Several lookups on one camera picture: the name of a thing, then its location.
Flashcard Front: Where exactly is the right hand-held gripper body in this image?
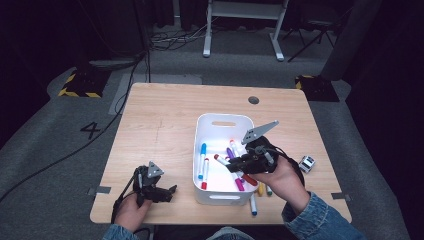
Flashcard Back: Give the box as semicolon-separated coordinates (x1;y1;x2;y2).
240;120;280;175

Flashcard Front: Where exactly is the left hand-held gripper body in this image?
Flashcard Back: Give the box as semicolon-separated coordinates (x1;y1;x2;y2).
132;161;166;205

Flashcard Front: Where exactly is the orange marker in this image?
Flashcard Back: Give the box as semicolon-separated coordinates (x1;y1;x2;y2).
229;139;242;157

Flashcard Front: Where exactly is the magenta marker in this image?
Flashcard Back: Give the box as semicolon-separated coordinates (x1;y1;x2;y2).
233;172;246;192

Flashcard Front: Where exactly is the brown marker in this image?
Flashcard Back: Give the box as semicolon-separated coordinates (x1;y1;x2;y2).
213;153;259;187

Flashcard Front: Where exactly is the white plastic storage bin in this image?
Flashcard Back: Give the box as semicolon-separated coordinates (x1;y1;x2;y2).
192;112;259;206

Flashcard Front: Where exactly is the red marker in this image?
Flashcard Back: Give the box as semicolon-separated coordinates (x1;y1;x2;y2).
200;157;210;191

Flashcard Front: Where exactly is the light blue marker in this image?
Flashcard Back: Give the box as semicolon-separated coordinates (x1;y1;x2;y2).
197;142;208;181

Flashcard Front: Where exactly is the dark blue marker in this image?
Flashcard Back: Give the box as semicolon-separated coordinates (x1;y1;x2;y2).
249;193;259;217

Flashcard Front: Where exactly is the small black-white cube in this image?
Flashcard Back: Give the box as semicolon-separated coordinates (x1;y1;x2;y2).
298;155;316;174

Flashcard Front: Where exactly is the person's left hand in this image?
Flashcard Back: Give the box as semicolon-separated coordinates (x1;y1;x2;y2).
114;192;153;233

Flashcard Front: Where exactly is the person's right hand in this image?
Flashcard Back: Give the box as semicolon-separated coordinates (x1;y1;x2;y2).
249;156;312;216

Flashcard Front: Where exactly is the person's leg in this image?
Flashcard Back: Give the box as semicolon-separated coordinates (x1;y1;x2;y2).
206;226;254;240

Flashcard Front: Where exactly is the black yellow striped base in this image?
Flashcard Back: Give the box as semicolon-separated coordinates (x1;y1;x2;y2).
57;67;112;99
294;74;341;103

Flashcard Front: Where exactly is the grey flat stand base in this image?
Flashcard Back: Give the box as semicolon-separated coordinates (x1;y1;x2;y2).
88;58;141;70

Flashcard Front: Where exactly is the black tripod stand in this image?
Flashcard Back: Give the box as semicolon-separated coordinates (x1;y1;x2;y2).
287;18;338;63

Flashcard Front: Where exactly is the grey column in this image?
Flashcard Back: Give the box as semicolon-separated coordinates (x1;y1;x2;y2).
320;0;384;82

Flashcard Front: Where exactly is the black stand pole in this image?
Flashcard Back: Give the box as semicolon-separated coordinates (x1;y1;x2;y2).
132;0;152;83

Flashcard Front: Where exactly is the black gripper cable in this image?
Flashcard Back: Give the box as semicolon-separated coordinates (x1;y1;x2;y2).
266;148;306;187
110;168;138;224

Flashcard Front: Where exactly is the long black floor cable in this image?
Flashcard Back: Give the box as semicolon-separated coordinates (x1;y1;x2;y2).
0;49;149;204

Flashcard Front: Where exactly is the white desk frame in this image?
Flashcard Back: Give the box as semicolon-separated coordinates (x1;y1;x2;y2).
202;0;291;62

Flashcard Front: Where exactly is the bundle of floor cables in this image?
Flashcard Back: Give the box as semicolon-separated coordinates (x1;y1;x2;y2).
148;19;209;52

